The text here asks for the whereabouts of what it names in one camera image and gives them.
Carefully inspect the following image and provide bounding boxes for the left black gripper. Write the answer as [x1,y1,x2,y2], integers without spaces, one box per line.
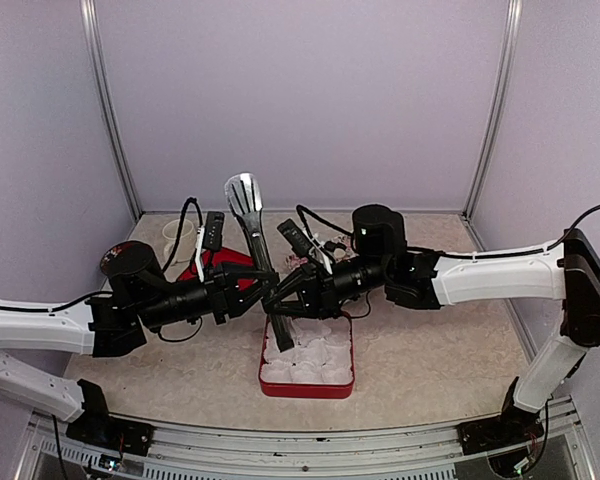
[137,260,279,328]

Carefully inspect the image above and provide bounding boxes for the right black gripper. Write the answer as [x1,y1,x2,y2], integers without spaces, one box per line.
[261,255,390,321]

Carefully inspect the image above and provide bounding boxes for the steel serving tongs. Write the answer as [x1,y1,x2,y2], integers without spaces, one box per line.
[223,172,296,354]

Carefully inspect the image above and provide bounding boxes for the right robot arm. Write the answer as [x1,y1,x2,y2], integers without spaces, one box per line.
[265,204,600,444]

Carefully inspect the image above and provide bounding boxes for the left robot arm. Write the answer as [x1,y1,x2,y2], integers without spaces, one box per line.
[0,241,278,445]

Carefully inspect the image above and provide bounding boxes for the red chocolate tin box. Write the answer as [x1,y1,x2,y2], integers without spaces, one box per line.
[258,317,355,400]

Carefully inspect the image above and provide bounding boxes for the red tin lid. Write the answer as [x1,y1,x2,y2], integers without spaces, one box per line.
[177,247,253,282]

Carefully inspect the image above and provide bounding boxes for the floral tray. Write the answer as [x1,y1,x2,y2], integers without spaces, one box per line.
[285,233,355,273]

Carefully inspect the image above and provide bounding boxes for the cream ribbed mug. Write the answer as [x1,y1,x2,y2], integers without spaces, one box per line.
[162,218,197,264]

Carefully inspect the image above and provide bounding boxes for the dark red patterned coaster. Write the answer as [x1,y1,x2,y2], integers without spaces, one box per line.
[99,241,130,276]

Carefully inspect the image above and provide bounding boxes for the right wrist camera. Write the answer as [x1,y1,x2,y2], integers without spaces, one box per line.
[277,205,333,275]

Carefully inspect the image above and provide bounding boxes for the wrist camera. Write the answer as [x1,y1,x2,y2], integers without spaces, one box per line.
[277,205,333,275]
[188,199,225,280]

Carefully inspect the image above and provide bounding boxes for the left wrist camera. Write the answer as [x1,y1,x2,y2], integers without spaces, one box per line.
[188,199,225,280]

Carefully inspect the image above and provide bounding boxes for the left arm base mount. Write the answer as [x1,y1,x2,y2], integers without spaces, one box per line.
[66,417,155,457]

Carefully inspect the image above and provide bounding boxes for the left aluminium frame post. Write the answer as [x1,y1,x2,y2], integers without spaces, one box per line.
[79,0,143,223]

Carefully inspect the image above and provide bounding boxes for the aluminium frame post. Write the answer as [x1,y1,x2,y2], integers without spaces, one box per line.
[463,0,523,223]
[79,0,143,223]

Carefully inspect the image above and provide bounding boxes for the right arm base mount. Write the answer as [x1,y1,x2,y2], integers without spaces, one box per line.
[457,417,544,455]

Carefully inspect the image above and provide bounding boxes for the front aluminium rail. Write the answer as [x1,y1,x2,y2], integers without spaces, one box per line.
[17,399,599,480]

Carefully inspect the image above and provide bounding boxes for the right aluminium frame post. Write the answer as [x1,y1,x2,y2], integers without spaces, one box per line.
[463,0,523,223]

